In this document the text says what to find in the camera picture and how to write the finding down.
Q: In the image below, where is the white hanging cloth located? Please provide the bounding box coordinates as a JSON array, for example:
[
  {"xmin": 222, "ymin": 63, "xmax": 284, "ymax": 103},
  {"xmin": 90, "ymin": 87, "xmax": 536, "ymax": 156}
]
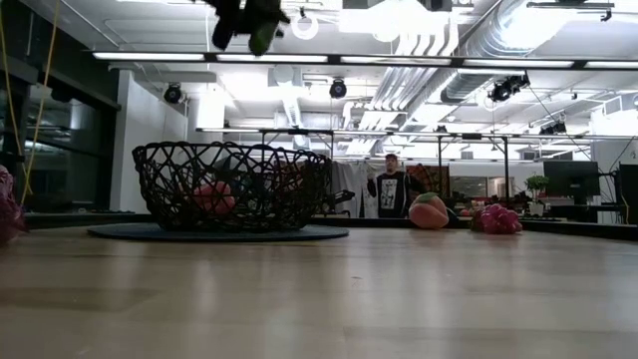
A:
[{"xmin": 331, "ymin": 160, "xmax": 380, "ymax": 219}]

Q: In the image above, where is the yellow cable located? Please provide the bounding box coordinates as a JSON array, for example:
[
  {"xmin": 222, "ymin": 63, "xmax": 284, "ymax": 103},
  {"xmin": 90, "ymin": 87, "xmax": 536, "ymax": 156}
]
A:
[{"xmin": 19, "ymin": 0, "xmax": 62, "ymax": 206}]

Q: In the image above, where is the green cucumber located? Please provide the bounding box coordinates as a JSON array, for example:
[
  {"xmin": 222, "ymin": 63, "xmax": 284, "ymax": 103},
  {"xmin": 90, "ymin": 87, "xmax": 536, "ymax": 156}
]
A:
[{"xmin": 247, "ymin": 17, "xmax": 281, "ymax": 57}]

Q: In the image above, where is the purple grape bunch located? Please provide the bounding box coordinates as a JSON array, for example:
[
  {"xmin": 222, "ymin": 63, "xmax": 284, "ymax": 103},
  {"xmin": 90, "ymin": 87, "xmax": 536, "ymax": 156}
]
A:
[
  {"xmin": 0, "ymin": 164, "xmax": 27, "ymax": 246},
  {"xmin": 471, "ymin": 202, "xmax": 523, "ymax": 235}
]

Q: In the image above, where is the pink peach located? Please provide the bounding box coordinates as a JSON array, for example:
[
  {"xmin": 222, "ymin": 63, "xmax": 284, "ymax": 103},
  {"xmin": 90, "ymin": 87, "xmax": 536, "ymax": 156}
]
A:
[{"xmin": 408, "ymin": 191, "xmax": 451, "ymax": 230}]

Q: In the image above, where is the silver ventilation duct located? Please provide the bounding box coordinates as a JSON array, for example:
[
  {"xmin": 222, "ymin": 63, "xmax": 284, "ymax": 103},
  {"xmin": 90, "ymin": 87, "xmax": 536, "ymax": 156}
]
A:
[{"xmin": 441, "ymin": 0, "xmax": 579, "ymax": 105}]

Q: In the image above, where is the black computer monitor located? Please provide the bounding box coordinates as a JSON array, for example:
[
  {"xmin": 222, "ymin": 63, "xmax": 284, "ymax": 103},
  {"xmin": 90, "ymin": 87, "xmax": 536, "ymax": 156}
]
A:
[{"xmin": 542, "ymin": 160, "xmax": 601, "ymax": 206}]

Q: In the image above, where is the black wire basket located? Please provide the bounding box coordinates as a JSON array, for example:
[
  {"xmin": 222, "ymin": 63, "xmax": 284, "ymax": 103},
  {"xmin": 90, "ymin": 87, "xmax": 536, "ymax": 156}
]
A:
[{"xmin": 132, "ymin": 141, "xmax": 333, "ymax": 233}]

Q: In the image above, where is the person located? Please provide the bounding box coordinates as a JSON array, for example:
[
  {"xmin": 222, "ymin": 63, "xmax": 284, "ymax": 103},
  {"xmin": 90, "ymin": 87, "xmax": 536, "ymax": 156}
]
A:
[{"xmin": 367, "ymin": 153, "xmax": 426, "ymax": 219}]

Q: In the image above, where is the red bell pepper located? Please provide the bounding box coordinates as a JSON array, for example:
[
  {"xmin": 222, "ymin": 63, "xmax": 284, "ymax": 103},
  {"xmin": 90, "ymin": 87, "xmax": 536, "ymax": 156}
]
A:
[{"xmin": 192, "ymin": 180, "xmax": 236, "ymax": 215}]

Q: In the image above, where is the small potted plant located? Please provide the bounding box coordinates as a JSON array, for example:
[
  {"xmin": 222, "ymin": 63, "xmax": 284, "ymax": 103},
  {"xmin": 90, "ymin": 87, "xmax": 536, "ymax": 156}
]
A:
[{"xmin": 524, "ymin": 174, "xmax": 550, "ymax": 217}]

